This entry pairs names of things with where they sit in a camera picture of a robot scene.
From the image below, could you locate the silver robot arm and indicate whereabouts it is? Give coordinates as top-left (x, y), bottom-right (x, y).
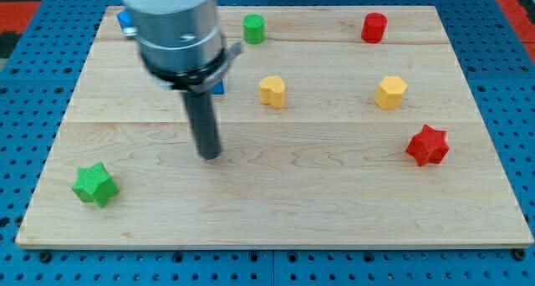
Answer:
top-left (121, 0), bottom-right (242, 160)

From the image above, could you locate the red star block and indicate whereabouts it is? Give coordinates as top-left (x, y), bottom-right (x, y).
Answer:
top-left (405, 125), bottom-right (449, 166)

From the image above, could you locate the red cylinder block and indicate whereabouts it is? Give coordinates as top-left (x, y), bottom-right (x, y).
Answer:
top-left (361, 13), bottom-right (388, 43)

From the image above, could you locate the wooden board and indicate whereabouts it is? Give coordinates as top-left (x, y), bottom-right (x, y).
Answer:
top-left (16, 6), bottom-right (533, 250)

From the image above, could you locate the yellow hexagon block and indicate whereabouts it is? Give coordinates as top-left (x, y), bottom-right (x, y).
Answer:
top-left (374, 76), bottom-right (408, 110)

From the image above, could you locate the yellow heart block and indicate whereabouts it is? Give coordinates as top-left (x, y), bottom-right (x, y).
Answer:
top-left (259, 75), bottom-right (286, 109)

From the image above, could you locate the blue block behind tool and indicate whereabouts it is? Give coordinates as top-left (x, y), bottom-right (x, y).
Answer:
top-left (211, 80), bottom-right (225, 94)

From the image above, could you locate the green star block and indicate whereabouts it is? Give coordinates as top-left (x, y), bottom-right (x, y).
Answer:
top-left (71, 162), bottom-right (120, 208)

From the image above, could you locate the dark grey cylindrical stick tool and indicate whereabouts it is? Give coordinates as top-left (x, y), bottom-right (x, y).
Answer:
top-left (181, 91), bottom-right (222, 160)

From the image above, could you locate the blue block upper left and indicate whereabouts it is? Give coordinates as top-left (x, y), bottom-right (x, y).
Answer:
top-left (116, 9), bottom-right (137, 38)

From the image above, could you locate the green cylinder block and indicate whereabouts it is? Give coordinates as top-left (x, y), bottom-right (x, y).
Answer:
top-left (242, 13), bottom-right (265, 44)

